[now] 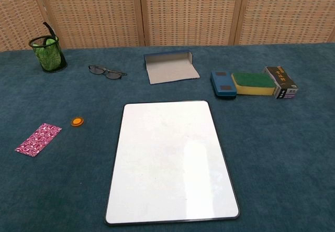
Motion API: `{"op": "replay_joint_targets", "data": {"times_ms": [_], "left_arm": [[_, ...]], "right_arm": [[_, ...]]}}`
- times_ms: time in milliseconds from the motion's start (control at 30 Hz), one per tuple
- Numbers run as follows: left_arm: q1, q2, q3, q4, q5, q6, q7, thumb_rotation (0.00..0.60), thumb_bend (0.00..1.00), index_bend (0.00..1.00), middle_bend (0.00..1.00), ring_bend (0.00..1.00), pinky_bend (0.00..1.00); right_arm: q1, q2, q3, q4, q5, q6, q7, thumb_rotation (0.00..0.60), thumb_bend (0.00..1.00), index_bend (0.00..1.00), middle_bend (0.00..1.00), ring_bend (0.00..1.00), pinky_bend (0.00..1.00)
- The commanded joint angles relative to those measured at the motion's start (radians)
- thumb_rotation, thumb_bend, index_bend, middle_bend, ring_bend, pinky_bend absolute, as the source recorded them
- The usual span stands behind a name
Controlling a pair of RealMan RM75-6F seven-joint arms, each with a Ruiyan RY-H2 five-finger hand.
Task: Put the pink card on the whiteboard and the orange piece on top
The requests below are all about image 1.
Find black framed eyeglasses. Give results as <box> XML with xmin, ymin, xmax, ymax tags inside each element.
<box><xmin>88</xmin><ymin>64</ymin><xmax>128</xmax><ymax>80</ymax></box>

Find green cloth in cup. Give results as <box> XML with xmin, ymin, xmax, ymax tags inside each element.
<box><xmin>33</xmin><ymin>37</ymin><xmax>64</xmax><ymax>70</ymax></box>

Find pink patterned card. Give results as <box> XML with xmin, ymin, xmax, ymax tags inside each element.
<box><xmin>15</xmin><ymin>123</ymin><xmax>62</xmax><ymax>157</ymax></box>

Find teal felt table cover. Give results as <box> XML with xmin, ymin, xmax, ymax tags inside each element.
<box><xmin>0</xmin><ymin>42</ymin><xmax>335</xmax><ymax>232</ymax></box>

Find black box gold lettering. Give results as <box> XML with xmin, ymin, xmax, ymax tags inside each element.
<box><xmin>262</xmin><ymin>65</ymin><xmax>299</xmax><ymax>100</ymax></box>

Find blue whiteboard eraser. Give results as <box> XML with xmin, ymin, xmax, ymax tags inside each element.
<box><xmin>210</xmin><ymin>71</ymin><xmax>238</xmax><ymax>98</ymax></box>

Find black curved handle tool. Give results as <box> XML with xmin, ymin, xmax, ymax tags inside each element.
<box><xmin>42</xmin><ymin>21</ymin><xmax>57</xmax><ymax>40</ymax></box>

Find woven bamboo folding screen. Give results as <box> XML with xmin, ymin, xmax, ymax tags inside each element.
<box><xmin>0</xmin><ymin>0</ymin><xmax>335</xmax><ymax>52</ymax></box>

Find yellow green sponge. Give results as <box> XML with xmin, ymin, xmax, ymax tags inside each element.
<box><xmin>231</xmin><ymin>72</ymin><xmax>277</xmax><ymax>96</ymax></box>

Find green mesh pen cup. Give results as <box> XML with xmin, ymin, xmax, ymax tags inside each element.
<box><xmin>28</xmin><ymin>35</ymin><xmax>68</xmax><ymax>73</ymax></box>

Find white rectangular whiteboard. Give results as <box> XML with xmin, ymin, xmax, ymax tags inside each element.
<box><xmin>104</xmin><ymin>100</ymin><xmax>240</xmax><ymax>226</ymax></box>

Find open blue glasses case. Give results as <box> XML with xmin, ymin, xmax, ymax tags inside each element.
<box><xmin>143</xmin><ymin>49</ymin><xmax>200</xmax><ymax>85</ymax></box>

